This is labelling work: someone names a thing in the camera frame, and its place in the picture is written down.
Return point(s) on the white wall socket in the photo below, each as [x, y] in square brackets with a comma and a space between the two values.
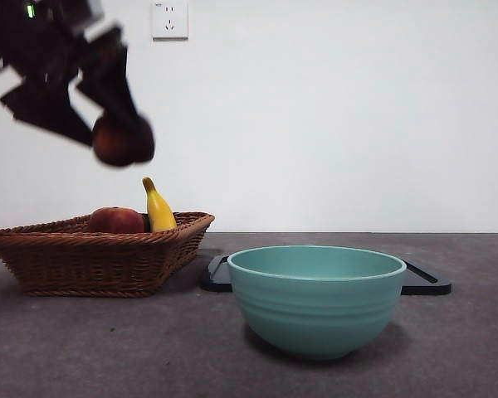
[170, 20]

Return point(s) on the brown wicker basket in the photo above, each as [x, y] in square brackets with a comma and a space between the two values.
[87, 265]

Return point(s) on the dark red plum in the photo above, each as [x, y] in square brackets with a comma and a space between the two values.
[122, 145]

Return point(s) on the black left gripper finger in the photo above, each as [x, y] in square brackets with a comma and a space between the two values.
[45, 108]
[112, 87]

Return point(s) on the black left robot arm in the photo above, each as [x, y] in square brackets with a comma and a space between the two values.
[41, 41]

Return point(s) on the red orange peach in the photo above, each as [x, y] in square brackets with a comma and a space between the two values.
[116, 221]

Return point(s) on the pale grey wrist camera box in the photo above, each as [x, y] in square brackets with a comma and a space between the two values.
[94, 10]

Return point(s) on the yellow banana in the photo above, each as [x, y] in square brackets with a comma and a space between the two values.
[159, 211]

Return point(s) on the teal ceramic bowl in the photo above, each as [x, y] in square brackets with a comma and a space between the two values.
[315, 315]

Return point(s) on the black rectangular tray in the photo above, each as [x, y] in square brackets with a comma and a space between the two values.
[216, 278]

